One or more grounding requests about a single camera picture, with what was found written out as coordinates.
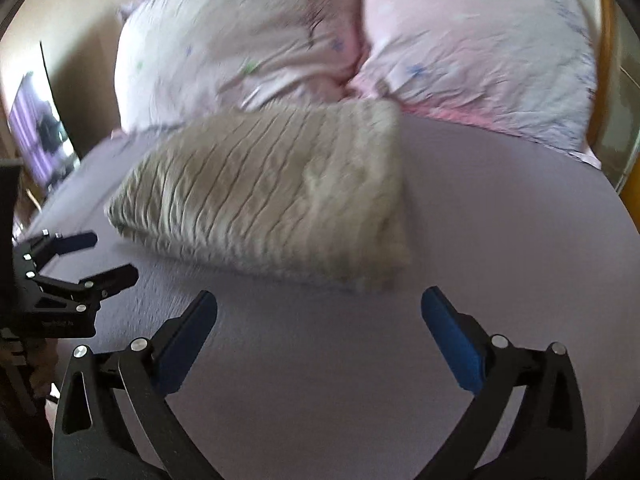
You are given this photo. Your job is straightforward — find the pink and grey patterned pillow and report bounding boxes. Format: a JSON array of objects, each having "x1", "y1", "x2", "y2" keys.
[{"x1": 345, "y1": 0, "x2": 601, "y2": 168}]

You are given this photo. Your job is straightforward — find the pale pink patterned pillow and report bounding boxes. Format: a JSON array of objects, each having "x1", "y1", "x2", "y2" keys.
[{"x1": 114, "y1": 0, "x2": 370, "y2": 133}]

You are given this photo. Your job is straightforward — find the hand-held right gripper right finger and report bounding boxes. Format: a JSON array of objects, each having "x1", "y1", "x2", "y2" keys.
[{"x1": 415, "y1": 286, "x2": 588, "y2": 480}]

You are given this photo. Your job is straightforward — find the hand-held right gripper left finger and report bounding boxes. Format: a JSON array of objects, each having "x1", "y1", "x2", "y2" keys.
[{"x1": 52, "y1": 290, "x2": 224, "y2": 480}]

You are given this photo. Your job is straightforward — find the purple striped curtain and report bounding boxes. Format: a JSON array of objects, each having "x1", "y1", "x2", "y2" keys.
[{"x1": 7, "y1": 71, "x2": 81, "y2": 187}]

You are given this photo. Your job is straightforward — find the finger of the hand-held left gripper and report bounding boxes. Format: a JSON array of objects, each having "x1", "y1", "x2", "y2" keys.
[
  {"x1": 26, "y1": 265, "x2": 140, "y2": 317},
  {"x1": 14, "y1": 230, "x2": 98, "y2": 277}
]

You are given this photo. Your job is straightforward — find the lilac bed sheet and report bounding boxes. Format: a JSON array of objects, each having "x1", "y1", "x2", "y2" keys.
[{"x1": 20, "y1": 115, "x2": 630, "y2": 480}]

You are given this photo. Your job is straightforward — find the beige ribbed plush cushion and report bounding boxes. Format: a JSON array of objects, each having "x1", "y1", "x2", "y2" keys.
[{"x1": 104, "y1": 98, "x2": 414, "y2": 295}]

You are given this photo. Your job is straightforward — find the wooden bed headboard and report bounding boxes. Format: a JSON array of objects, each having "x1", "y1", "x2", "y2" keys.
[{"x1": 586, "y1": 0, "x2": 621, "y2": 153}]

